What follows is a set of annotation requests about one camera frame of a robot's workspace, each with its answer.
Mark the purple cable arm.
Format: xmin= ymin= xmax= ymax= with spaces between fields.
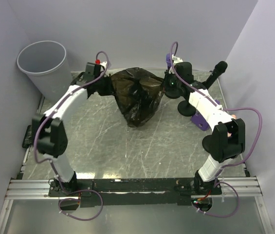
xmin=170 ymin=41 xmax=263 ymax=218
xmin=33 ymin=51 xmax=110 ymax=222

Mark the purple microphone on stand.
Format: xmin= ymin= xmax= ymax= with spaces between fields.
xmin=165 ymin=53 xmax=172 ymax=70

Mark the black trash bag roll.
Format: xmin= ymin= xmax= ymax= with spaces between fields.
xmin=111 ymin=67 xmax=164 ymax=128

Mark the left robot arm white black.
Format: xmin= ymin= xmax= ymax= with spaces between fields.
xmin=32 ymin=60 xmax=110 ymax=196

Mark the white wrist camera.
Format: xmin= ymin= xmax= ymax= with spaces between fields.
xmin=95 ymin=59 xmax=109 ymax=72
xmin=168 ymin=55 xmax=183 ymax=74

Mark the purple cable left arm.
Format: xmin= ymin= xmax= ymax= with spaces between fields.
xmin=33 ymin=51 xmax=110 ymax=222

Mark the grey plastic trash bin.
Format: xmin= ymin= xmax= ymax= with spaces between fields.
xmin=17 ymin=40 xmax=72 ymax=102

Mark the beige microphone on stand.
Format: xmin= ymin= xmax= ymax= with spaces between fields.
xmin=227 ymin=125 xmax=237 ymax=138

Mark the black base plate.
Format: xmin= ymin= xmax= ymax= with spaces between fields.
xmin=48 ymin=177 xmax=222 ymax=208

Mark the purple box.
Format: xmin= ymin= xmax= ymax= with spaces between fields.
xmin=191 ymin=97 xmax=222 ymax=131

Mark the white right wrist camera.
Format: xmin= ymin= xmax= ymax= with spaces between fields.
xmin=168 ymin=55 xmax=183 ymax=74

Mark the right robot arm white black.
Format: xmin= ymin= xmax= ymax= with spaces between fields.
xmin=163 ymin=61 xmax=245 ymax=194

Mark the black microphone on stand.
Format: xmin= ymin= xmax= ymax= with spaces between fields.
xmin=174 ymin=61 xmax=228 ymax=120

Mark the aluminium rail frame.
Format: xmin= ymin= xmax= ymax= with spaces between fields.
xmin=0 ymin=177 xmax=274 ymax=234

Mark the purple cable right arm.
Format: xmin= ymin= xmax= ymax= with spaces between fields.
xmin=170 ymin=41 xmax=263 ymax=218

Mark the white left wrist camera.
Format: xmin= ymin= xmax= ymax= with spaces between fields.
xmin=95 ymin=59 xmax=109 ymax=72

